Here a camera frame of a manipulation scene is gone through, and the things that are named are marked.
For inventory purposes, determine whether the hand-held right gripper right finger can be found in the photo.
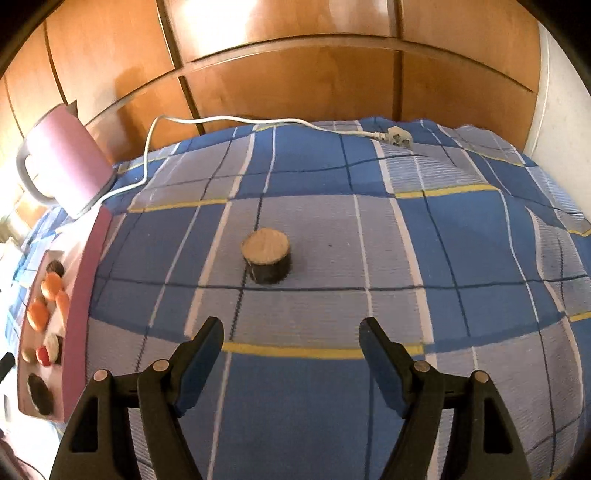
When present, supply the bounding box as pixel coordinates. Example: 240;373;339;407
359;317;532;480

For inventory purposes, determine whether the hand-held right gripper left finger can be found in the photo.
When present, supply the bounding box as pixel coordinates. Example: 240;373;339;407
50;316;225;480

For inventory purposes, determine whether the pale-faced eggplant piece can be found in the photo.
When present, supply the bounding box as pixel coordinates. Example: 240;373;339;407
43;333;64;363

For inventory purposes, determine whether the large orange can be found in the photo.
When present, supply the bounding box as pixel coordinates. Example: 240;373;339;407
27;298;51;330

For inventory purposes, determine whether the pink shallow box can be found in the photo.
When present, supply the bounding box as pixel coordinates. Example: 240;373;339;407
16;210;114;423

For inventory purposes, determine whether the small orange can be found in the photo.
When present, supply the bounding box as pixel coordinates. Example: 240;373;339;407
41;272;64;298

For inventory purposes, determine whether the dark eggplant piece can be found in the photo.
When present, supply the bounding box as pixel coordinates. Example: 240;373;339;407
241;229;293;284

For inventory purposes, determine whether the blue plaid blanket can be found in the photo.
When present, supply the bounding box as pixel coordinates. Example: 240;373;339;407
0;117;591;480

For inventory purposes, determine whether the pink electric kettle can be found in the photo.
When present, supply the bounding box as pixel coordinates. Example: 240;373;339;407
16;102;120;220

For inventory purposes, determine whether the wooden wardrobe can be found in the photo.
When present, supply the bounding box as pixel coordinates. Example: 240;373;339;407
0;0;543;162

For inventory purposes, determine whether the white power cord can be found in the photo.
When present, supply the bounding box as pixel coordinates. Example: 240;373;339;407
99;115;413;204

